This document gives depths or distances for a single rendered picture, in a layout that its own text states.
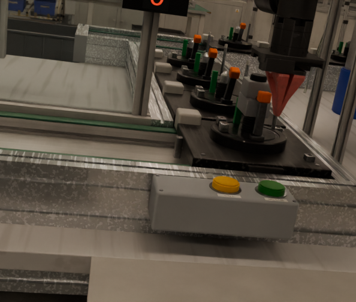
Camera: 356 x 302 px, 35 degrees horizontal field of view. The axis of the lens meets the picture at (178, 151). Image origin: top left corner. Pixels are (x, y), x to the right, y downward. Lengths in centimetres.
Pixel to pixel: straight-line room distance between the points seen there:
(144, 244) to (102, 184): 11
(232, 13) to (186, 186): 769
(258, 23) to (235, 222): 924
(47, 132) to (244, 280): 51
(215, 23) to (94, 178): 765
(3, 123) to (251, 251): 53
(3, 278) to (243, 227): 35
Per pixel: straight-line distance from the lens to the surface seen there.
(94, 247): 83
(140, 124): 114
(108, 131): 110
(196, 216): 81
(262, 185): 84
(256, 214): 82
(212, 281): 79
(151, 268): 80
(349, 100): 113
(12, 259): 82
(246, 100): 100
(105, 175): 85
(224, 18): 845
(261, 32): 1004
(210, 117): 117
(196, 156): 92
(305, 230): 95
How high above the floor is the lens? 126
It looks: 18 degrees down
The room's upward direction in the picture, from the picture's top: 9 degrees clockwise
